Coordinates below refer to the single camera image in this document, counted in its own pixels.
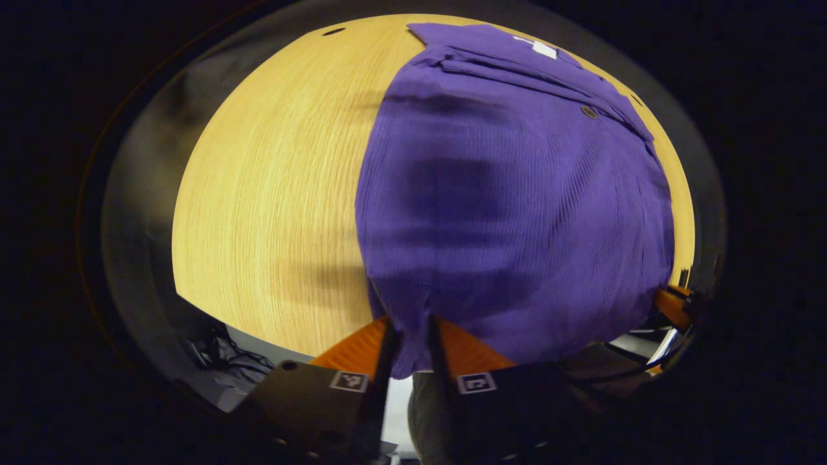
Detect purple jacket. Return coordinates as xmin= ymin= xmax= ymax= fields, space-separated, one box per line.
xmin=354 ymin=23 xmax=676 ymax=380

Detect person's grey trousers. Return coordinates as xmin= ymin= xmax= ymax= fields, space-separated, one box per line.
xmin=407 ymin=371 xmax=453 ymax=464

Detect chrome metal frame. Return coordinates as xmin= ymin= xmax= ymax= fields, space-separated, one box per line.
xmin=607 ymin=326 xmax=679 ymax=370

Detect white paper garment tag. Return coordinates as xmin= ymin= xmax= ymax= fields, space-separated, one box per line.
xmin=514 ymin=36 xmax=558 ymax=60

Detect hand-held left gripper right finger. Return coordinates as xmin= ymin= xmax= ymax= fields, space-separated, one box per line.
xmin=426 ymin=315 xmax=586 ymax=463

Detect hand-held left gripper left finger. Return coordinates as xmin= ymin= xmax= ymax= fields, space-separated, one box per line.
xmin=229 ymin=315 xmax=400 ymax=463

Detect dark cable bundle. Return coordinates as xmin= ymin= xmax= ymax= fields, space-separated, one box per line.
xmin=187 ymin=323 xmax=275 ymax=388

